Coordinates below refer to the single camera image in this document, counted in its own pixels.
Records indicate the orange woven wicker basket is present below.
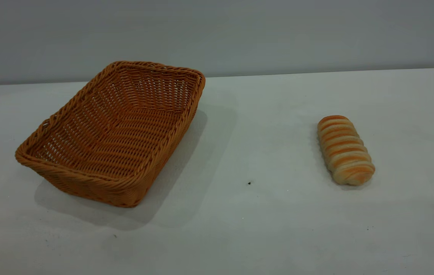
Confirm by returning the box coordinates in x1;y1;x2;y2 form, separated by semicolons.
15;60;206;208

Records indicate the striped bread roll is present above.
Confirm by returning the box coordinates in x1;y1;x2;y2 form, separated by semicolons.
317;115;376;186

